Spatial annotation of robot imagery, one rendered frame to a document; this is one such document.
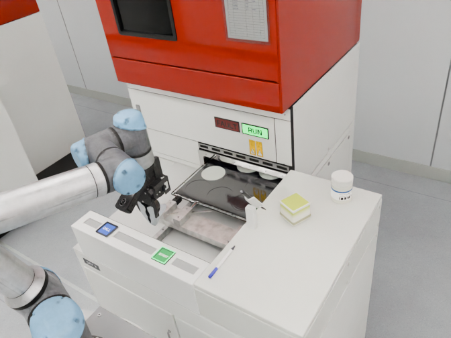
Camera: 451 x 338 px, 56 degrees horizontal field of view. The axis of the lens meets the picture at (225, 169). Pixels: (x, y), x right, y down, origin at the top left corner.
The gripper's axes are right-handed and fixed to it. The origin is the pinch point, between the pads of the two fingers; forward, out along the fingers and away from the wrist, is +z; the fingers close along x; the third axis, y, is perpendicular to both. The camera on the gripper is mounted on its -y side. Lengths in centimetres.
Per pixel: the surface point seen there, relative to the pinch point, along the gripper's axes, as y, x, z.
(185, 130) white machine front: 59, 36, 9
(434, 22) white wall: 207, -32, 4
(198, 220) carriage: 25.4, 6.3, 22.6
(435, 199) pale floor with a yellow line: 185, -53, 111
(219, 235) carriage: 22.9, -4.9, 22.6
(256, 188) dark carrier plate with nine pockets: 50, -4, 21
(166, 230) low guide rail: 18.4, 17.0, 26.1
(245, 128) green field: 58, 3, 0
